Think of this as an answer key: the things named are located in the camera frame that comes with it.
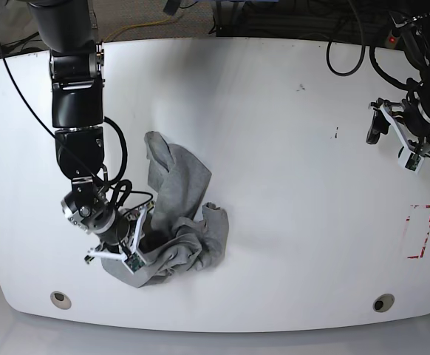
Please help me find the yellow cable on floor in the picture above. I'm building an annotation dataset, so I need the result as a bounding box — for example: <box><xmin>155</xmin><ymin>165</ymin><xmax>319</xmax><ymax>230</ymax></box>
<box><xmin>106</xmin><ymin>14</ymin><xmax>185</xmax><ymax>41</ymax></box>

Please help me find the red tape rectangle marker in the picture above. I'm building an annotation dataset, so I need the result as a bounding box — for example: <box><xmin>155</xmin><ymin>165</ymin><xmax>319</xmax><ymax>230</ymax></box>
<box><xmin>402</xmin><ymin>204</ymin><xmax>430</xmax><ymax>260</ymax></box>

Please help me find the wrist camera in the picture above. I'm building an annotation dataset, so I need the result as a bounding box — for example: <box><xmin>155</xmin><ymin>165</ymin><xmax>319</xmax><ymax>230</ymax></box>
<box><xmin>123</xmin><ymin>253</ymin><xmax>146</xmax><ymax>274</ymax></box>
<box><xmin>398</xmin><ymin>147</ymin><xmax>424</xmax><ymax>174</ymax></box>

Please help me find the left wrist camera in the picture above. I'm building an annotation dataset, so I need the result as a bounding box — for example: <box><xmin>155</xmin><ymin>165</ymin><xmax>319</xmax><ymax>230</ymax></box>
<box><xmin>398</xmin><ymin>147</ymin><xmax>424</xmax><ymax>174</ymax></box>

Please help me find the black tripod rod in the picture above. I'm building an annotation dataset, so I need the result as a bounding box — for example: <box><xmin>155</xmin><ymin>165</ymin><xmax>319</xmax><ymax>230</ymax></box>
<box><xmin>1</xmin><ymin>32</ymin><xmax>39</xmax><ymax>54</ymax></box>

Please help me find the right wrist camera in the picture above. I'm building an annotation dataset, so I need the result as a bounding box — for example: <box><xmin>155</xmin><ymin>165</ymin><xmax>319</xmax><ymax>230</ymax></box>
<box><xmin>123</xmin><ymin>253</ymin><xmax>146</xmax><ymax>274</ymax></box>

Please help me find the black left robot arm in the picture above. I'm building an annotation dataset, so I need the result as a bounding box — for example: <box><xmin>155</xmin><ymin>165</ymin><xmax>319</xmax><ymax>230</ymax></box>
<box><xmin>366</xmin><ymin>10</ymin><xmax>430</xmax><ymax>159</ymax></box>

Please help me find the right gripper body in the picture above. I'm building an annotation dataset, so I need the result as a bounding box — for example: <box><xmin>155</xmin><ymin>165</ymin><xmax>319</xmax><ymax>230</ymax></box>
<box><xmin>84</xmin><ymin>201</ymin><xmax>154</xmax><ymax>265</ymax></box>

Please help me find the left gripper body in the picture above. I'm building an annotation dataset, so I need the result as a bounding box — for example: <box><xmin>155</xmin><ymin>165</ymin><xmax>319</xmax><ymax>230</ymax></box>
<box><xmin>369</xmin><ymin>98</ymin><xmax>430</xmax><ymax>158</ymax></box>

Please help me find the power strip with red light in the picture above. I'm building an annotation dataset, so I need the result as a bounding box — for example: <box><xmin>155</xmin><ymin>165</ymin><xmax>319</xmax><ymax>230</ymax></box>
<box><xmin>384</xmin><ymin>31</ymin><xmax>400</xmax><ymax>50</ymax></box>

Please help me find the table cable grommet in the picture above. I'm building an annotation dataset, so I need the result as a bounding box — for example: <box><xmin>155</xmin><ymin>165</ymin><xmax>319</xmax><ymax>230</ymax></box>
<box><xmin>372</xmin><ymin>294</ymin><xmax>395</xmax><ymax>313</ymax></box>
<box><xmin>50</xmin><ymin>291</ymin><xmax>72</xmax><ymax>310</ymax></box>

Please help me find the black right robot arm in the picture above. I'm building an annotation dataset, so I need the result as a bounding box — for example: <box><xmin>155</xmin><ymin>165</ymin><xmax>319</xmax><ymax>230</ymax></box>
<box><xmin>27</xmin><ymin>1</ymin><xmax>150</xmax><ymax>272</ymax></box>

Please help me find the grey T-shirt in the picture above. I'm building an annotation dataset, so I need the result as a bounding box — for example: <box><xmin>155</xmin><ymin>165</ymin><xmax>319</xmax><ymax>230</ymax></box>
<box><xmin>101</xmin><ymin>132</ymin><xmax>229</xmax><ymax>288</ymax></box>

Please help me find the left table cable grommet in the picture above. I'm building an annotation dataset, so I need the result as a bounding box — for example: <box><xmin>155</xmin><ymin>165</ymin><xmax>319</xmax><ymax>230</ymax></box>
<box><xmin>50</xmin><ymin>291</ymin><xmax>72</xmax><ymax>310</ymax></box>

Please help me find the right table cable grommet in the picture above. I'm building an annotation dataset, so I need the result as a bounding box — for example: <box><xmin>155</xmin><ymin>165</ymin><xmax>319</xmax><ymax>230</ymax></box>
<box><xmin>372</xmin><ymin>294</ymin><xmax>395</xmax><ymax>313</ymax></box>

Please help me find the black cable loop on table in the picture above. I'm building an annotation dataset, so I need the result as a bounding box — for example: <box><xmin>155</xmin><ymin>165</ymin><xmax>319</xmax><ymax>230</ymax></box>
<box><xmin>326</xmin><ymin>0</ymin><xmax>367</xmax><ymax>78</ymax></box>

